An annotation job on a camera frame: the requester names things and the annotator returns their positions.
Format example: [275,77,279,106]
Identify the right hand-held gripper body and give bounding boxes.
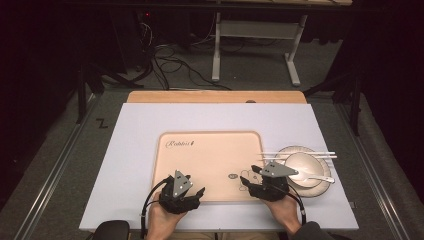
[249,160,299,203]

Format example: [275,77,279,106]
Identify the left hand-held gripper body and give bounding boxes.
[158,169,201,215]

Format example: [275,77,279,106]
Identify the pink tray with rabbit print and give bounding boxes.
[151,130,272,203]

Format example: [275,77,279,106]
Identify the white bowl with dark rim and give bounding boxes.
[284,151,325,189]

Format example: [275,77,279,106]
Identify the white plate with dark rim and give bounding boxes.
[273,145,333,199]

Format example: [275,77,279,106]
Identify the white ceramic spoon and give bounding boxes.
[293,169,336,184]

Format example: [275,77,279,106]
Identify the person's right hand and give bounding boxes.
[263,194,303,235]

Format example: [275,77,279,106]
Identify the person's left hand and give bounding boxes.
[145,199,188,240]

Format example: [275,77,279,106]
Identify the white table board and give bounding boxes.
[78,102,360,232]

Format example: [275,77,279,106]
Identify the wooden table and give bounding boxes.
[126,90,308,104]

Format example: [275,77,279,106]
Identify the black metal stand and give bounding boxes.
[75,63,144,125]
[303,71,363,137]

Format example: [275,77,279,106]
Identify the white-framed desk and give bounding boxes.
[206,0,354,88]

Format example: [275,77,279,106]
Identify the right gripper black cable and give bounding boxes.
[285,184,307,225]

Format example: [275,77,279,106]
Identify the aluminium floor rail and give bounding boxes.
[334,103,414,240]
[13,94,101,240]

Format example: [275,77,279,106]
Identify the black floor cables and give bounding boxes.
[138,19,233,92]

